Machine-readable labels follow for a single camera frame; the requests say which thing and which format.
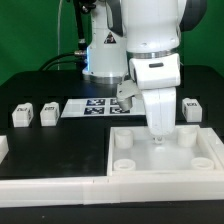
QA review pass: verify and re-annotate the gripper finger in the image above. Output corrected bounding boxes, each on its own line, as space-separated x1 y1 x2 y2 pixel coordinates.
153 135 165 144

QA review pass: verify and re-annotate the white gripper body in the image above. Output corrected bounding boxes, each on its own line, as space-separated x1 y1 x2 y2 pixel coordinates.
117 54 180 135

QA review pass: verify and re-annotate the white square tabletop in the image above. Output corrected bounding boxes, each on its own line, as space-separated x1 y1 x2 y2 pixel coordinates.
107 125 224 176

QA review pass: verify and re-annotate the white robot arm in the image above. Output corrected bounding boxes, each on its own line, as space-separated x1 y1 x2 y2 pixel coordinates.
83 0 207 143

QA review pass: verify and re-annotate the white sheet with tags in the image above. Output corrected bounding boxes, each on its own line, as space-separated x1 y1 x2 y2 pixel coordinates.
61 98 145 118

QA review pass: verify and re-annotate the black cable bundle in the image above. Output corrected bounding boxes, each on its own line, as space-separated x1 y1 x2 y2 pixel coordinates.
38 0 89 72

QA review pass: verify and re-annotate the white thin cable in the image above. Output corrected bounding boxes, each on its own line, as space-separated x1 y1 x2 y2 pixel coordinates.
57 0 64 71

